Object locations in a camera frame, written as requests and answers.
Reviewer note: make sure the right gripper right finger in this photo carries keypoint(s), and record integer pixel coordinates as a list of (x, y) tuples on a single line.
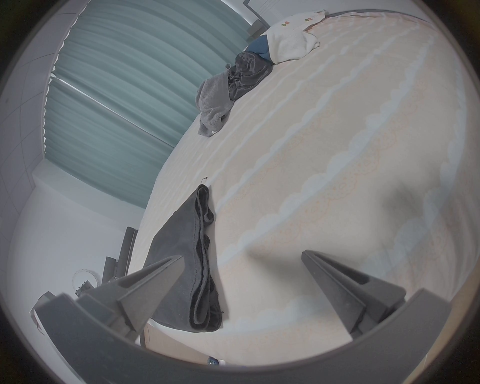
[(348, 296)]

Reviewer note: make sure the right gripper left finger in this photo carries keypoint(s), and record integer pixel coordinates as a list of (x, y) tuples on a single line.
[(146, 292)]

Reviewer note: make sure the folded dark grey garment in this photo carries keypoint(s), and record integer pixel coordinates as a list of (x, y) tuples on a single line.
[(180, 240)]

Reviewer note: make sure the bed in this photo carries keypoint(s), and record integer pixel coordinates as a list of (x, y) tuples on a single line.
[(318, 157)]

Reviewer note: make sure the blue-green curtain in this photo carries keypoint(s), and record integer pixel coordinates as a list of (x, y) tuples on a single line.
[(131, 93)]

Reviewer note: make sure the shiny dark grey garment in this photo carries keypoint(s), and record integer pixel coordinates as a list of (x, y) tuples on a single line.
[(247, 72)]

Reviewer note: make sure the white printed garment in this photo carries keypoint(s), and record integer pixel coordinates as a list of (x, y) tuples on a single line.
[(289, 41)]

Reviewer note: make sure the blue garment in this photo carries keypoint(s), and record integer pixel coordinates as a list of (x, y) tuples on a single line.
[(259, 45)]

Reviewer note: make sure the window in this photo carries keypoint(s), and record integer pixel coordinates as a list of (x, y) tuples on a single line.
[(257, 8)]

